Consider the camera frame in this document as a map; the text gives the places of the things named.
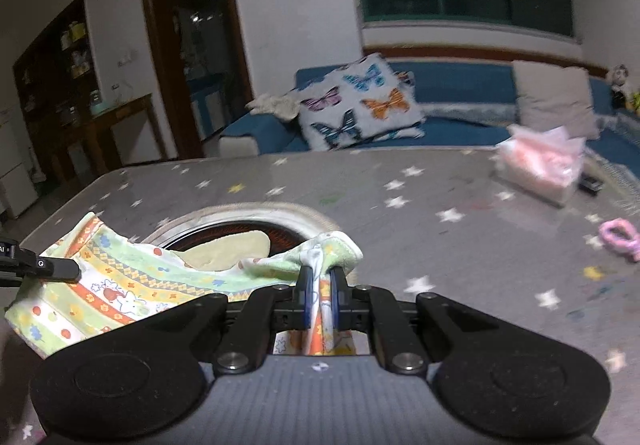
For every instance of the pink hair scrunchie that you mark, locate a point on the pink hair scrunchie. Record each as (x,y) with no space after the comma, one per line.
(607,232)

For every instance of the dark wooden door frame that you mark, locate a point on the dark wooden door frame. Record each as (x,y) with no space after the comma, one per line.
(147,50)

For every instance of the grey star print tablecloth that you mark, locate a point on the grey star print tablecloth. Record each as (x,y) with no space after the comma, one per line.
(450,250)

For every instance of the pink tissue pack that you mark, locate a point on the pink tissue pack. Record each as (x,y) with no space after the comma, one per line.
(540,165)

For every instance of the dark wooden shelf cabinet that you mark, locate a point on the dark wooden shelf cabinet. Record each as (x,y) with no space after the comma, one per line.
(50,65)

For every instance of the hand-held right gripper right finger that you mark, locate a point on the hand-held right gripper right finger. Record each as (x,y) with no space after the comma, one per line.
(337,295)

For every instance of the butterfly print pillow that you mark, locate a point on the butterfly print pillow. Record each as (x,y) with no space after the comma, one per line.
(360,105)

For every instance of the light green jar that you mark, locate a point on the light green jar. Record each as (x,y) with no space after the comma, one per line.
(95,102)

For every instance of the beige cushion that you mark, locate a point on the beige cushion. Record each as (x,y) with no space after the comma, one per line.
(555,97)

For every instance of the white refrigerator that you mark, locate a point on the white refrigerator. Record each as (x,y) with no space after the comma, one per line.
(15,165)

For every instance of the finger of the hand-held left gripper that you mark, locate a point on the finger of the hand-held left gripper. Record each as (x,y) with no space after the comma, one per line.
(57,270)

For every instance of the panda plush toy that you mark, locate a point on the panda plush toy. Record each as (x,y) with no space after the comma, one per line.
(620,82)

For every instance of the beige cloth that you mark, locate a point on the beige cloth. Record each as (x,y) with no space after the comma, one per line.
(272,106)

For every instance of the orange and green toy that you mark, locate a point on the orange and green toy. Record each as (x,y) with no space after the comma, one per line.
(636,102)

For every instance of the wooden side table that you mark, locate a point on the wooden side table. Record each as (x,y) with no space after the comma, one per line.
(130,112)

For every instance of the green patterned child's garment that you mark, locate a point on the green patterned child's garment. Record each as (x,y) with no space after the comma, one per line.
(125,285)

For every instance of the blue sofa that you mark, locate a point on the blue sofa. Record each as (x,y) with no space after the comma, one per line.
(460,85)

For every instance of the small black device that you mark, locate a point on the small black device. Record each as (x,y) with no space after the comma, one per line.
(591,185)

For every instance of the round table stove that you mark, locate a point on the round table stove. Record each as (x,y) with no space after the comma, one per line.
(285,237)

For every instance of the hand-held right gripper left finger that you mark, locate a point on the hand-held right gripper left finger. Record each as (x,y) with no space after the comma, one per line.
(307,295)

